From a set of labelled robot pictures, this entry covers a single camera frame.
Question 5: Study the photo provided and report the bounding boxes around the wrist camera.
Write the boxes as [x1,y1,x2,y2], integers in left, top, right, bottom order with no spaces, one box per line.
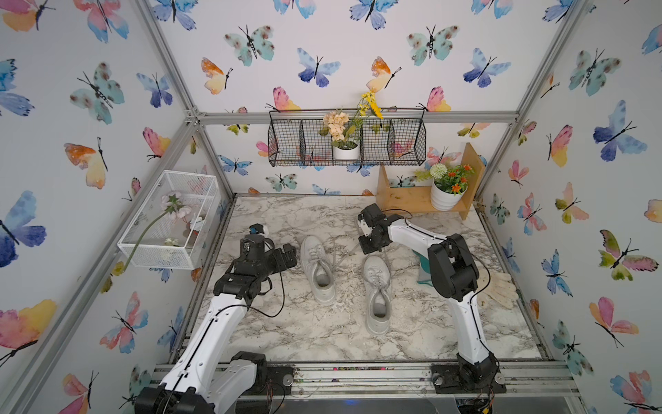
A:
[249,224,275,249]
[357,214,372,237]

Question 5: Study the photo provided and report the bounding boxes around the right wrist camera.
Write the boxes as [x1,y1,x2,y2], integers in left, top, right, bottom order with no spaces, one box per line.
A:
[357,214,372,237]

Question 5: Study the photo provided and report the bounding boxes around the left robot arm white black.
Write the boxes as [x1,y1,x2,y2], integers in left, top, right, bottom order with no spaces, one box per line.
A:
[134,234,298,413]

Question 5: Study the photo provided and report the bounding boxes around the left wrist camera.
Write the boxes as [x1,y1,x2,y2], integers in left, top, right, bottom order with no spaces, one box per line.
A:
[249,224,275,249]

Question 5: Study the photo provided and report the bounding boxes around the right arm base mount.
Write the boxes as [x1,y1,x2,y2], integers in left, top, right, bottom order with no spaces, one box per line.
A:
[430,355,507,395]

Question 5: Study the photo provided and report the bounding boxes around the white pot orange flowers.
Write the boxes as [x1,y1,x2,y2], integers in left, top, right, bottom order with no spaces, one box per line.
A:
[415,163,475,211]

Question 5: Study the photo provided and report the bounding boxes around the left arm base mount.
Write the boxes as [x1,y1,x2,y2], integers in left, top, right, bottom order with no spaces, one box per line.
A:
[230,351,294,396]

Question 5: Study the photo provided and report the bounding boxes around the white wire mesh basket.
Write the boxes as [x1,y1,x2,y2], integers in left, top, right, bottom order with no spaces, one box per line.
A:
[117,170,220,270]

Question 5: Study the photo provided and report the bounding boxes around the black wire wall basket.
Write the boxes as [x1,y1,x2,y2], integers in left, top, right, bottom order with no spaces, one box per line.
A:
[267,107,427,167]

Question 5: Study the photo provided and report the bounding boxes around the wooden shelf stand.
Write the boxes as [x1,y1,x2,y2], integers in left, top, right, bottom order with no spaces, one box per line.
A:
[376,143,486,220]

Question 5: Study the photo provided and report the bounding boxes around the white pot peach flowers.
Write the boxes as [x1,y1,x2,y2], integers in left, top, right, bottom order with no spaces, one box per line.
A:
[318,91,384,160]

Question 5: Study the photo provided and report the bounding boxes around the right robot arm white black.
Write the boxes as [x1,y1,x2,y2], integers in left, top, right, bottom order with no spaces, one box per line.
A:
[357,204,506,393]

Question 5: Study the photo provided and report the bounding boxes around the aluminium front rail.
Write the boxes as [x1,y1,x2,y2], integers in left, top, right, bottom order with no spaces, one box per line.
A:
[144,361,580,414]

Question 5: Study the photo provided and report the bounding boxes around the pink artificial flower stem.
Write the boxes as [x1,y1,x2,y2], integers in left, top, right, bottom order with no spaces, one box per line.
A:
[100,192,193,294]

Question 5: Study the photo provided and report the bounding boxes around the white sneaker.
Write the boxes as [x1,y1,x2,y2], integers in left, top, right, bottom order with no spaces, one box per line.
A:
[300,236,336,305]
[362,255,392,336]

